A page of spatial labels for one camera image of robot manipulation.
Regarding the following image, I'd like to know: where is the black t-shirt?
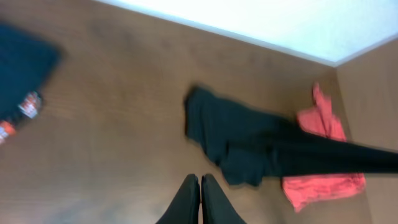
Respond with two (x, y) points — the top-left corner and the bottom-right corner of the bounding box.
(184, 86), (397, 186)

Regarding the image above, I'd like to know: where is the red t-shirt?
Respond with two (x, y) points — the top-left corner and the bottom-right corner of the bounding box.
(281, 82), (367, 214)

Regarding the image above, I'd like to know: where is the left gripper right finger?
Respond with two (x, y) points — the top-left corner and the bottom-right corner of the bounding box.
(201, 174), (246, 224)

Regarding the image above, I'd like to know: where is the folded navy blue garment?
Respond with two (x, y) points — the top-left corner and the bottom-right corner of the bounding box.
(1, 22), (61, 143)

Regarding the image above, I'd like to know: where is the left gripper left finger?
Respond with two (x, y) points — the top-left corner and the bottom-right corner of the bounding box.
(156, 174), (200, 224)

